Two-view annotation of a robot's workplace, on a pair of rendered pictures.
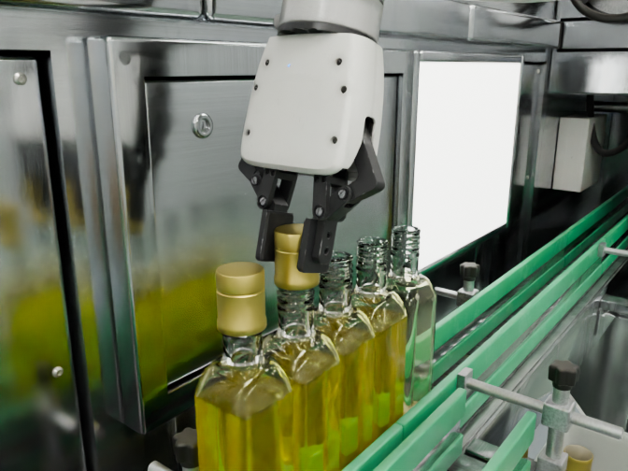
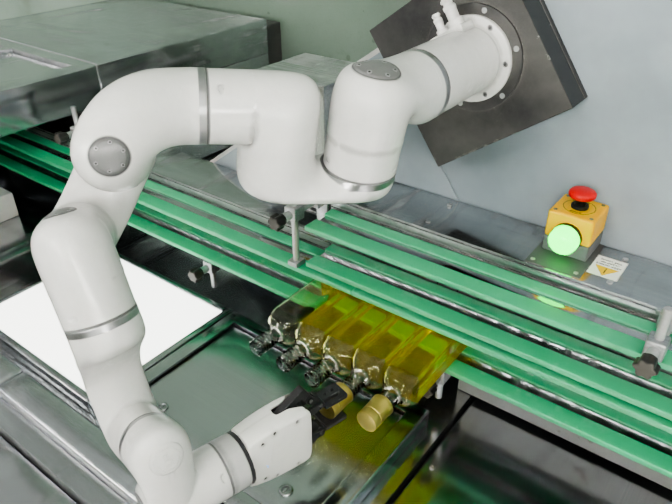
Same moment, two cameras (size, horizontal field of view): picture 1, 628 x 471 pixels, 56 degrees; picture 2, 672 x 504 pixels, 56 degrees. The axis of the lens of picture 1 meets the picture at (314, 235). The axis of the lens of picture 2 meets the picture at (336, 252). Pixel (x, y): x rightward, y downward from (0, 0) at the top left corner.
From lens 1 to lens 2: 57 cm
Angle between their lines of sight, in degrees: 27
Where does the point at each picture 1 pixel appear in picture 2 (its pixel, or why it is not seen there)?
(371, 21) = (228, 443)
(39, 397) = (446, 466)
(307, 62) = (265, 458)
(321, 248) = (333, 393)
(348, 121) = (287, 421)
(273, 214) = (325, 424)
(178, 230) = (339, 462)
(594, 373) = not seen: hidden behind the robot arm
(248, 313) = (381, 406)
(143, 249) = (364, 471)
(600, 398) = not seen: hidden behind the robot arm
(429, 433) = (347, 276)
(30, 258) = not seen: outside the picture
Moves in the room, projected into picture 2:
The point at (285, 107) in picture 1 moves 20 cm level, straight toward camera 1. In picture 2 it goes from (286, 453) to (383, 440)
